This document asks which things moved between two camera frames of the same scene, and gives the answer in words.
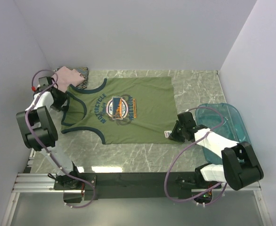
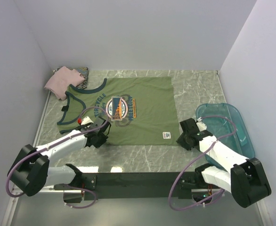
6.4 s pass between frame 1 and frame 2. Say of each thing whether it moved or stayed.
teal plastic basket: stayed
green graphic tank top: stayed
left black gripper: moved
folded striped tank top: stayed
